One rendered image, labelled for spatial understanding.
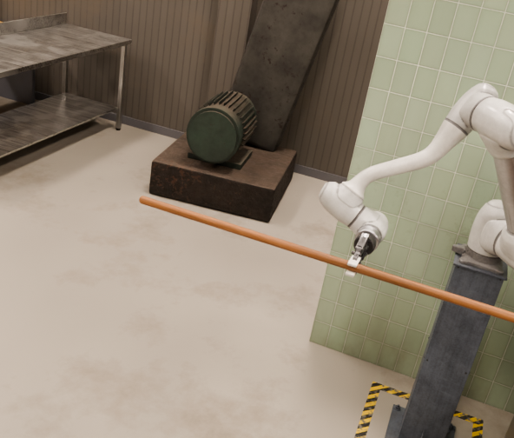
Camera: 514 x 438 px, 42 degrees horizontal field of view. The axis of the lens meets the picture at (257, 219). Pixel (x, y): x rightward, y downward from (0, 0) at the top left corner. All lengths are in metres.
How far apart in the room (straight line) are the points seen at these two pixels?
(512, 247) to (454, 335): 0.56
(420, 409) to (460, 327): 0.49
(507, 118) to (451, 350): 1.18
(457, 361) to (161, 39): 4.36
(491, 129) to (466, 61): 0.90
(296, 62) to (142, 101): 1.82
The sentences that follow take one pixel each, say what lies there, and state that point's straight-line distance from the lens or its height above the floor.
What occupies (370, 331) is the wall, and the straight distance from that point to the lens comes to 3.77.
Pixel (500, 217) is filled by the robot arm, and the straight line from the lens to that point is 2.83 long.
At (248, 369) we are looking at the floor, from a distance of 3.60.
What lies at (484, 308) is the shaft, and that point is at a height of 1.20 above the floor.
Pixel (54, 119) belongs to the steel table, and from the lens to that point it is 6.10.
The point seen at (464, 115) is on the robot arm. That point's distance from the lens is 2.45.
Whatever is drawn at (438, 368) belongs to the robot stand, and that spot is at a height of 0.47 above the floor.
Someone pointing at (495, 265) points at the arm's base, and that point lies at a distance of 2.93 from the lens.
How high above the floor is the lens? 2.22
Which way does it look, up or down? 25 degrees down
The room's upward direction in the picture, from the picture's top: 10 degrees clockwise
